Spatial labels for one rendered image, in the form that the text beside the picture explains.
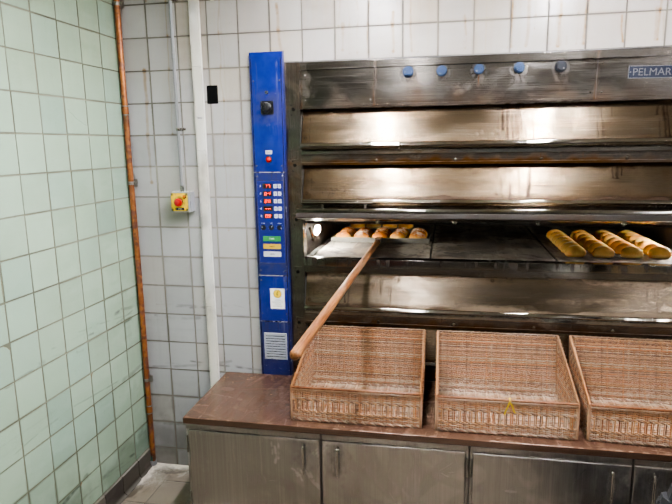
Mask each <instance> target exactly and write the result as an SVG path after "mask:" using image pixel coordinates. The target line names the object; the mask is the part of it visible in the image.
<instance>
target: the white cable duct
mask: <svg viewBox="0 0 672 504"><path fill-rule="evenodd" d="M188 11H189V28H190V44H191V61H192V78H193V95H194V112H195V129H196V146H197V163H198V180H199V197H200V214H201V231H202V248H203V265H204V282H205V299H206V316H207V333H208V350H209V367H210V384H211V387H212V386H213V385H214V384H215V383H216V382H217V381H218V380H219V379H220V370H219V352H218V334H217V316H216V298H215V280H214V262H213V244H212V226H211V208H210V190H209V172H208V154H207V137H206V119H205V101H204V83H203V65H202V47H201V29H200V11H199V0H188Z"/></svg>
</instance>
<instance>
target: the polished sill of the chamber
mask: <svg viewBox="0 0 672 504"><path fill-rule="evenodd" d="M361 258H362V257H334V256H306V257H305V258H304V266H326V267H355V266H356V265H357V264H358V262H359V261H360V260H361ZM364 267H366V268H407V269H448V270H489V271H530V272H571V273H612V274H653V275H672V264H666V263H619V262H571V261H524V260H476V259H429V258H382V257H370V258H369V260H368V261H367V263H366V264H365V265H364Z"/></svg>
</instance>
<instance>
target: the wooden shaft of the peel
mask: <svg viewBox="0 0 672 504"><path fill-rule="evenodd" d="M379 244H380V241H379V240H375V241H374V243H373V244H372V245H371V247H370V248H369V249H368V251H367V252H366V253H365V255H364V256H363V257H362V258H361V260H360V261H359V262H358V264H357V265H356V266H355V268H354V269H353V270H352V272H351V273H350V274H349V275H348V277H347V278H346V279H345V281H344V282H343V283H342V285H341V286H340V287H339V289H338V290H337V291H336V292H335V294H334V295H333V296H332V298H331V299H330V300H329V302H328V303H327V304H326V306H325V307H324V308H323V309H322V311H321V312H320V313H319V315H318V316H317V317H316V319H315V320H314V321H313V323H312V324H311V325H310V326H309V328H308V329H307V330H306V332H305V333H304V334H303V336H302V337H301V338H300V340H299V341H298V342H297V343H296V345H295V346H294V347H293V349H292V350H291V351H290V358H291V359H292V360H298V359H299V358H300V357H301V356H302V354H303V353H304V351H305V350H306V348H307V347H308V346H309V344H310V343H311V341H312V340H313V338H314V337H315V336H316V334H317V333H318V331H319V330H320V328H321V327H322V326H323V324H324V323H325V321H326V320H327V318H328V317H329V316H330V314H331V313H332V311H333V310H334V308H335V307H336V306H337V304H338V303H339V301H340V300H341V298H342V297H343V295H344V294H345V293H346V291H347V290H348V288H349V287H350V285H351V284H352V283H353V281H354V280H355V278H356V277H357V275H358V274H359V273H360V271H361V270H362V268H363V267H364V265H365V264H366V263H367V261H368V260H369V258H370V257H371V255H372V254H373V253H374V251H375V250H376V248H377V247H378V245H379Z"/></svg>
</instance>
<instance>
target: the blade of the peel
mask: <svg viewBox="0 0 672 504"><path fill-rule="evenodd" d="M427 234H428V235H427V238H382V243H426V244H429V241H430V237H431V233H427ZM374 239H375V238H368V237H336V235H335V236H332V237H331V242H370V243H374Z"/></svg>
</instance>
